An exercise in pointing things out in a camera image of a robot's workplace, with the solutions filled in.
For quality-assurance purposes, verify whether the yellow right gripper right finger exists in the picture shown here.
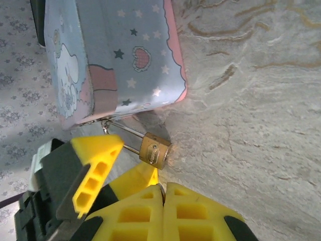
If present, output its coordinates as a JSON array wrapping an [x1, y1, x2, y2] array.
[[163, 182, 259, 241]]

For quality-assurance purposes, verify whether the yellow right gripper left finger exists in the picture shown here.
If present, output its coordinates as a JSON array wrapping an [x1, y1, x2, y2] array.
[[72, 184, 165, 241]]

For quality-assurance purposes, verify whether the brass padlock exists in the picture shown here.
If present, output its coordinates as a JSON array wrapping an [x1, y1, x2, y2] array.
[[107, 121, 173, 170]]

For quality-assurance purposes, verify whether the pastel cartoon storage box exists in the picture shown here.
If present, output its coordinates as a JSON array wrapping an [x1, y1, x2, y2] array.
[[44, 0, 189, 135]]

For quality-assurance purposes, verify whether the black hard case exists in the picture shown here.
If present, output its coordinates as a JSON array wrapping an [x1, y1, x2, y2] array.
[[29, 0, 48, 48]]

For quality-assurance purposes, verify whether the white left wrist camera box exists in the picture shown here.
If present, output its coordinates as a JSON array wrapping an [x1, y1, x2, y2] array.
[[29, 139, 55, 193]]

